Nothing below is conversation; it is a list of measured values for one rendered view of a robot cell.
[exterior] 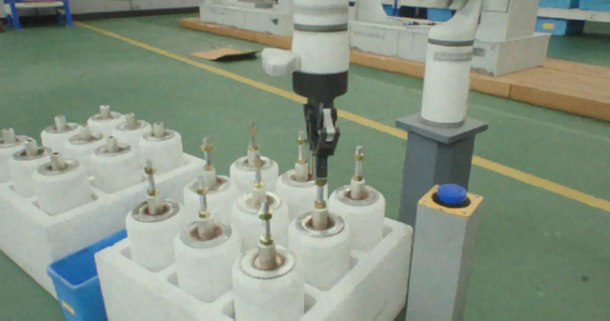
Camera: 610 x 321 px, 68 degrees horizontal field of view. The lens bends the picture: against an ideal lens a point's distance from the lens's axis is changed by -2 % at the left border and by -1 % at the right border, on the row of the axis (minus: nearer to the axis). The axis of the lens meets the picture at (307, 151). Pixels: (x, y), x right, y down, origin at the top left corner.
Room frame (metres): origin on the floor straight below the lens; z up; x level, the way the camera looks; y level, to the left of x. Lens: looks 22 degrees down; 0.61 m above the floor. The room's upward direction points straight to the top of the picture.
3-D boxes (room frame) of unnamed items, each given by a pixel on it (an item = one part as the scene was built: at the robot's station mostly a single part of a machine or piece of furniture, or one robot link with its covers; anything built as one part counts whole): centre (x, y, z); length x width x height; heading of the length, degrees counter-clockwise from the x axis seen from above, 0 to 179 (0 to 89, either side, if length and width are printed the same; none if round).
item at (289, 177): (0.77, 0.01, 0.25); 0.08 x 0.08 x 0.01
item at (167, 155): (1.01, 0.35, 0.16); 0.10 x 0.10 x 0.18
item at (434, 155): (0.96, -0.30, 0.15); 0.15 x 0.15 x 0.30; 38
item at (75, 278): (0.76, 0.34, 0.06); 0.30 x 0.11 x 0.12; 143
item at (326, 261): (0.61, -0.02, 0.16); 0.10 x 0.10 x 0.18
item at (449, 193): (0.57, -0.20, 0.32); 0.04 x 0.04 x 0.02
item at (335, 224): (0.61, -0.02, 0.25); 0.08 x 0.08 x 0.01
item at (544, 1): (5.00, -2.68, 0.36); 0.50 x 0.38 x 0.21; 128
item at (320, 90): (0.61, -0.02, 0.45); 0.08 x 0.08 x 0.09
